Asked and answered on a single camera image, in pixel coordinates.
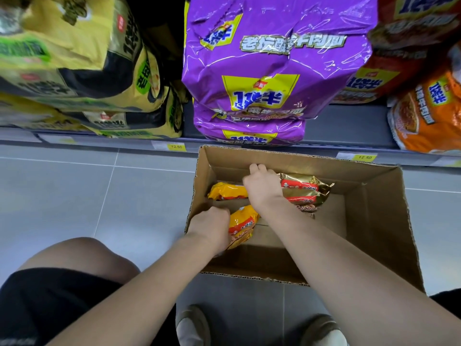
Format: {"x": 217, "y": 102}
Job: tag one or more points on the person's left hand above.
{"x": 209, "y": 230}

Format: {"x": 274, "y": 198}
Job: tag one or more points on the person's right hand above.
{"x": 263, "y": 187}

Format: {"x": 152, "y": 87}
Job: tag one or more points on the person's left fingers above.
{"x": 219, "y": 212}

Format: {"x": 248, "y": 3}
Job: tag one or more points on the person's right fingers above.
{"x": 258, "y": 168}

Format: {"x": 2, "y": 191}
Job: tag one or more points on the orange yellow noodle packet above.
{"x": 243, "y": 223}

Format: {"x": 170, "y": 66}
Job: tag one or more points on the person's left forearm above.
{"x": 144, "y": 295}

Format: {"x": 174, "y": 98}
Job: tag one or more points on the person's right forearm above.
{"x": 345, "y": 284}

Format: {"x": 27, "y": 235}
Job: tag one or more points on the purple noodle multipack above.
{"x": 273, "y": 57}
{"x": 248, "y": 131}

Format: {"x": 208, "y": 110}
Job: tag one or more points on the gold red noodle packet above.
{"x": 306, "y": 192}

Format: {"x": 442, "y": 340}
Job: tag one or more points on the yellow white price tag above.
{"x": 169, "y": 146}
{"x": 446, "y": 162}
{"x": 356, "y": 157}
{"x": 59, "y": 139}

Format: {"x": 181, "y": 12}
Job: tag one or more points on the grey store shelf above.
{"x": 345, "y": 126}

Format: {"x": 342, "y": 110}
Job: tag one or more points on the person's left shoe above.
{"x": 192, "y": 326}

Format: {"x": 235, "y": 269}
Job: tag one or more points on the person's shoe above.
{"x": 192, "y": 326}
{"x": 324, "y": 331}

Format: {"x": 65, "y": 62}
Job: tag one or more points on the yellow black noodle multipack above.
{"x": 137, "y": 122}
{"x": 79, "y": 43}

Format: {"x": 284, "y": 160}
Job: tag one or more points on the brown cardboard box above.
{"x": 378, "y": 226}

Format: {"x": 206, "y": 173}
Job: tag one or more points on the person's left leg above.
{"x": 83, "y": 255}

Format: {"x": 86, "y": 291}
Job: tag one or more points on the red noodle multipack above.
{"x": 374, "y": 81}
{"x": 417, "y": 21}

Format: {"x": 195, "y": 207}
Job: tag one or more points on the person's right shoe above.
{"x": 324, "y": 331}

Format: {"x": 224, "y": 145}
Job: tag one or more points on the orange noodle multipack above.
{"x": 428, "y": 111}

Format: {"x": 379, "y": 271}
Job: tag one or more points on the black shorts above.
{"x": 46, "y": 306}

